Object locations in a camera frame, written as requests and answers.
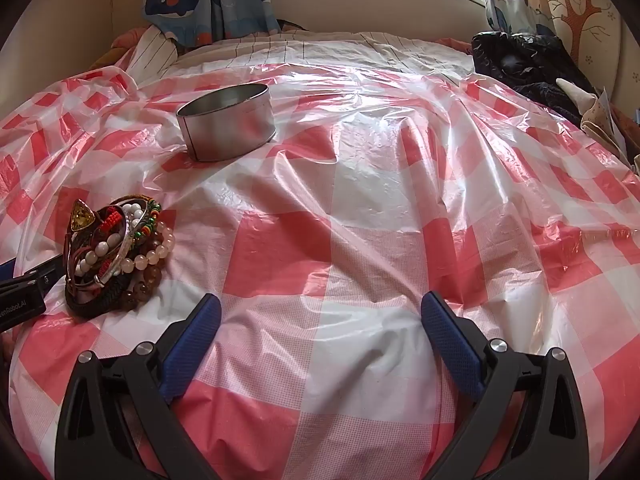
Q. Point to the red white checked plastic sheet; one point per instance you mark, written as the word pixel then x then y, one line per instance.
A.
pixel 360 210

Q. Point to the tree wall sticker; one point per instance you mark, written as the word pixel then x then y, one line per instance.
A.
pixel 580 15

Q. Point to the black jacket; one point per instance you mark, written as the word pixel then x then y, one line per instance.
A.
pixel 525 65

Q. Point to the pink orange pillow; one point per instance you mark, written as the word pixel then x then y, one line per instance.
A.
pixel 125 42

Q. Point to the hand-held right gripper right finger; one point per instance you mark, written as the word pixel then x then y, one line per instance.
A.
pixel 447 330

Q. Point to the round silver metal tin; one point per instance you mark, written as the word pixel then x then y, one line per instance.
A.
pixel 230 122

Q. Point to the striped white bedsheet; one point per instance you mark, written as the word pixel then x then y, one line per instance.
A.
pixel 300 47

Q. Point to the pile of mixed jewelry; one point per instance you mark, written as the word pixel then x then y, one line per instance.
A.
pixel 115 260

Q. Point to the blue whale print curtain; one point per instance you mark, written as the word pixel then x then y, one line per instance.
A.
pixel 200 0

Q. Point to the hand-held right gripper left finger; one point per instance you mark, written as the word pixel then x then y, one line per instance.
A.
pixel 197 327

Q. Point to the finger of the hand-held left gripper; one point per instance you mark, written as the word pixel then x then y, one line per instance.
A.
pixel 40 276
pixel 6 271

